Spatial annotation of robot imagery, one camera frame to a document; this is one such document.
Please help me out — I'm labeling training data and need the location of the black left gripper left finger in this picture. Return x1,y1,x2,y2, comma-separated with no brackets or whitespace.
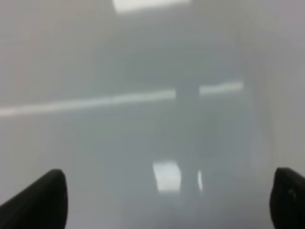
0,169,68,229

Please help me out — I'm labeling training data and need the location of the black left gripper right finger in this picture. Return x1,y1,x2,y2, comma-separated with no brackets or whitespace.
269,167,305,229

